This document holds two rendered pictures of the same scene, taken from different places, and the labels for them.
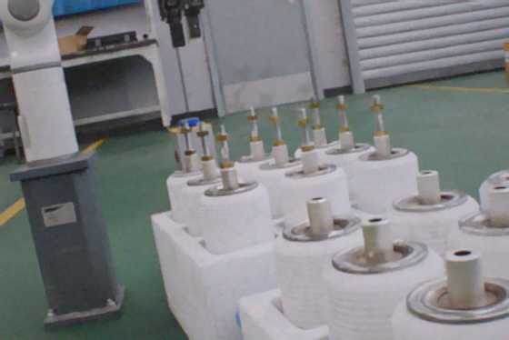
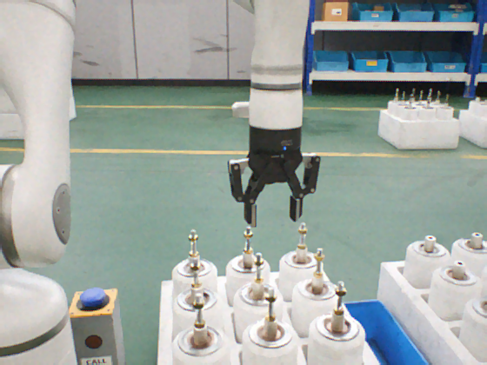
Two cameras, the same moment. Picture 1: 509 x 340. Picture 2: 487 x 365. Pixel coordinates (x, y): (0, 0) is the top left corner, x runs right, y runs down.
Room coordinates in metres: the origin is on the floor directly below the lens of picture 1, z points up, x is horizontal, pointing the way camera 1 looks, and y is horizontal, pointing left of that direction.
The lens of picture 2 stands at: (0.96, 0.69, 0.74)
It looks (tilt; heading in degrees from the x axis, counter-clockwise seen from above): 19 degrees down; 278
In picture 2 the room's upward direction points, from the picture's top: straight up
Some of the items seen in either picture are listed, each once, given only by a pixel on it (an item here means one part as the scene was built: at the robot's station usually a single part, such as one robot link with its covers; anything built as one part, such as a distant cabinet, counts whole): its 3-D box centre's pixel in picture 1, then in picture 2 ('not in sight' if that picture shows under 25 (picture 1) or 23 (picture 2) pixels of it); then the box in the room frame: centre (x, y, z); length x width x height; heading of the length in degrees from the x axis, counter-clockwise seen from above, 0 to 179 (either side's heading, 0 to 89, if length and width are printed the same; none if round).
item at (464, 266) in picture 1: (464, 278); not in sight; (0.38, -0.11, 0.26); 0.02 x 0.02 x 0.03
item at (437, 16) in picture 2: not in sight; (449, 12); (-0.53, -4.83, 0.90); 0.50 x 0.38 x 0.21; 95
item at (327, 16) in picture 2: not in sight; (334, 12); (0.74, -4.65, 0.89); 0.31 x 0.24 x 0.20; 95
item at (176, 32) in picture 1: (177, 35); (251, 214); (1.04, 0.09, 0.48); 0.02 x 0.01 x 0.04; 116
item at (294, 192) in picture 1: (320, 234); (314, 327); (0.93, -0.07, 0.16); 0.10 x 0.10 x 0.18
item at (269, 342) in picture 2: (211, 179); (270, 333); (1.01, 0.07, 0.25); 0.08 x 0.08 x 0.01
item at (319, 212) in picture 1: (320, 215); not in sight; (0.61, -0.05, 0.26); 0.02 x 0.02 x 0.03
